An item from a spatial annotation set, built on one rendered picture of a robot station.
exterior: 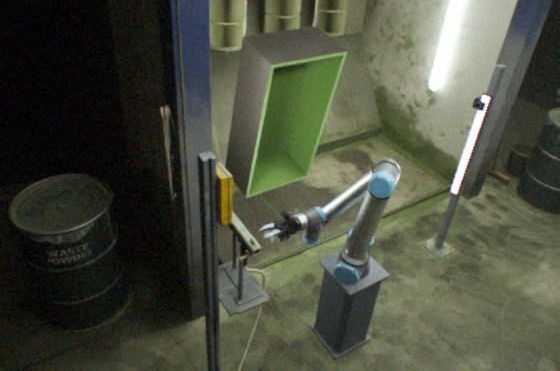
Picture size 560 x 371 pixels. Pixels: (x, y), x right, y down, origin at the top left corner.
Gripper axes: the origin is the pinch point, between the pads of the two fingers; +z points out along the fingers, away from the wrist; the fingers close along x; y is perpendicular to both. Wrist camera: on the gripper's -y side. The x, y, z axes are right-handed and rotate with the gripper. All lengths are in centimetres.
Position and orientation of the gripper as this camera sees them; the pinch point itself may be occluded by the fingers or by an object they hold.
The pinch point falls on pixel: (263, 232)
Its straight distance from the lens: 230.2
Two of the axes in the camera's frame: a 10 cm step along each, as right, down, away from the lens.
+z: -8.4, 2.5, -4.7
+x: -5.3, -4.9, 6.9
